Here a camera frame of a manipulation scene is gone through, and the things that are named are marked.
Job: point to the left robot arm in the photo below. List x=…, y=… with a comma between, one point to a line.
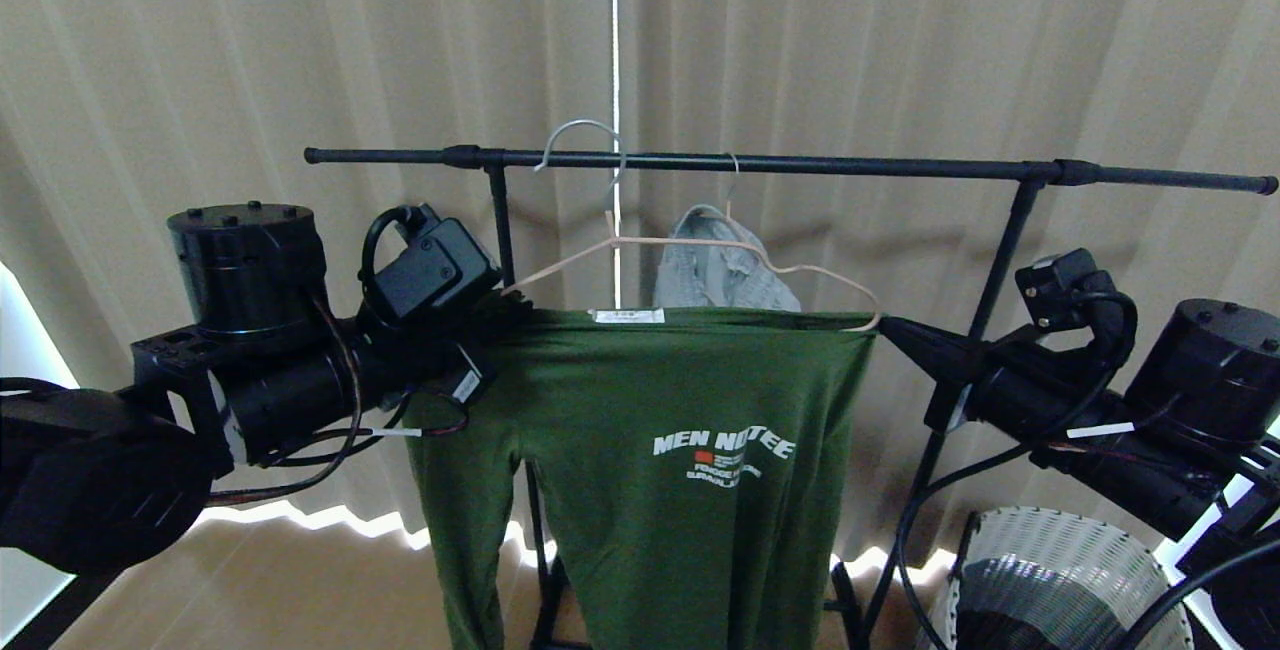
x=240, y=260

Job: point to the white laundry basket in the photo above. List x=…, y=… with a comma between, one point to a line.
x=1080, y=550

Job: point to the green garment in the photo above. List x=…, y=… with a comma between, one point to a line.
x=650, y=530

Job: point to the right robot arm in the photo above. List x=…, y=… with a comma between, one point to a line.
x=1210, y=360

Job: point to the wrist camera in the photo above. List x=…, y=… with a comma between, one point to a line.
x=1060, y=285
x=435, y=270

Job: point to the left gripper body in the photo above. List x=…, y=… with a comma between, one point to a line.
x=290, y=400

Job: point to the black clothes rack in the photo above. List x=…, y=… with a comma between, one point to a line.
x=850, y=166

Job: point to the beige curtain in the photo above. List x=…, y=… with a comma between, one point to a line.
x=250, y=30

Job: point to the pale grey shorts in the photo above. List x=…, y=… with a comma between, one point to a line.
x=720, y=275

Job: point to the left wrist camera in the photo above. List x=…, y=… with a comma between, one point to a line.
x=435, y=270

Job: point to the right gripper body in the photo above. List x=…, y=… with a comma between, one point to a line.
x=1030, y=395

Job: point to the pink clothes hanger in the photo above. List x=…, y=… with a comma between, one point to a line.
x=680, y=241
x=735, y=180

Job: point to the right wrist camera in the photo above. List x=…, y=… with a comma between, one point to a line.
x=1060, y=285

